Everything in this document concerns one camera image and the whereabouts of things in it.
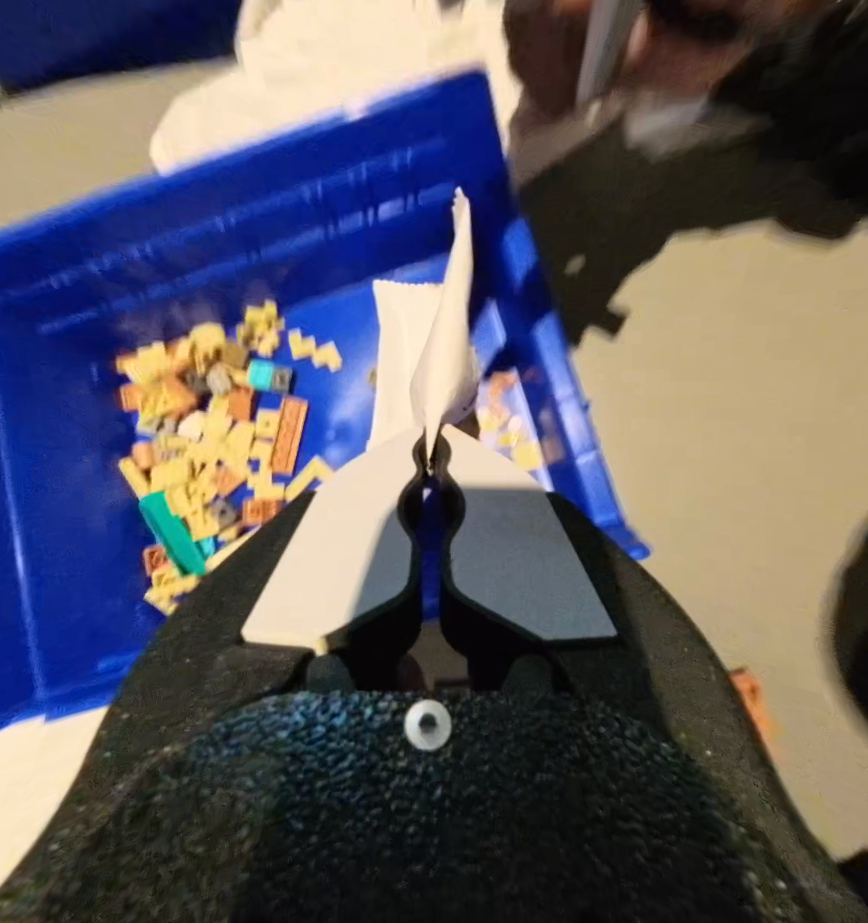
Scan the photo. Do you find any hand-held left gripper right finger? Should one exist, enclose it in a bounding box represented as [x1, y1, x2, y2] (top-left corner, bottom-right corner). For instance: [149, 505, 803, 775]
[434, 425, 620, 644]

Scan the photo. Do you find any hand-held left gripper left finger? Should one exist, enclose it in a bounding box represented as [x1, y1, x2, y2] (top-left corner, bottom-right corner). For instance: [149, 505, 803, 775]
[241, 429, 432, 655]

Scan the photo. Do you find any pile of tan toy bricks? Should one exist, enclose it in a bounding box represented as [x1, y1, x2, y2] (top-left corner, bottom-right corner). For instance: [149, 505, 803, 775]
[115, 298, 346, 615]

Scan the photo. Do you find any orange toy brick plate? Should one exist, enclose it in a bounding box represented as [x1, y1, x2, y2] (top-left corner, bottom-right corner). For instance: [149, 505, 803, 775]
[730, 667, 775, 747]

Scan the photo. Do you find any blue plastic bin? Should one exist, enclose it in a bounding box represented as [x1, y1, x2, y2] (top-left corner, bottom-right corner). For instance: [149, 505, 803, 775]
[0, 68, 651, 741]

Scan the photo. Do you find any person's right forearm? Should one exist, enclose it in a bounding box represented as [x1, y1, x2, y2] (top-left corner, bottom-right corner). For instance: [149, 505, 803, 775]
[722, 0, 868, 239]

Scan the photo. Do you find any grey desk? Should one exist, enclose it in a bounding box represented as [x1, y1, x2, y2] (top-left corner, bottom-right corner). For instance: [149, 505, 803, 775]
[0, 72, 868, 902]

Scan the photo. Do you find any person's right hand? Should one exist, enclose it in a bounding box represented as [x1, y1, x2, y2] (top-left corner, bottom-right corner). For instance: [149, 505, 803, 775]
[506, 0, 755, 143]

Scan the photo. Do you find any brown long toy plate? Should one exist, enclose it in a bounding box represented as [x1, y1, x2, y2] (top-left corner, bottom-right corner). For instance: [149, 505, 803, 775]
[274, 397, 310, 473]

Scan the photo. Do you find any teal brick separator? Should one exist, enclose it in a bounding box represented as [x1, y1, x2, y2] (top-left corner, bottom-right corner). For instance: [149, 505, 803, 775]
[138, 489, 209, 579]

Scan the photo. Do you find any person's black jacket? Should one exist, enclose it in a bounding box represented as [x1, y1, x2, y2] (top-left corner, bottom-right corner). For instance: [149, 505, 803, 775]
[823, 501, 868, 754]

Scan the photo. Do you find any tan frame toy brick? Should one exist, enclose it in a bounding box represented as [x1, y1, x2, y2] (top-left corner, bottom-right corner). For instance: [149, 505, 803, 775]
[284, 454, 335, 503]

